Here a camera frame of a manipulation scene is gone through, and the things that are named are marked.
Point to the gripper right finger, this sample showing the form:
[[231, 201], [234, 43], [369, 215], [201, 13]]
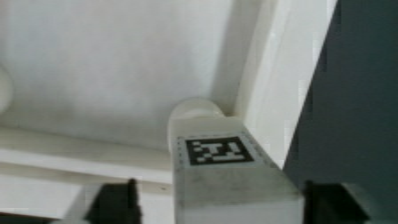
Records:
[[330, 206]]

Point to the white table leg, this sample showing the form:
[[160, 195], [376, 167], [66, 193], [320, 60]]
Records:
[[231, 188]]

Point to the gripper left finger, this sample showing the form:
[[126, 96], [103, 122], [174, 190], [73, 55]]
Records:
[[113, 208]]

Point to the white square tabletop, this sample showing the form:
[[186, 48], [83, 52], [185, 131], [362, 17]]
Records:
[[105, 60]]

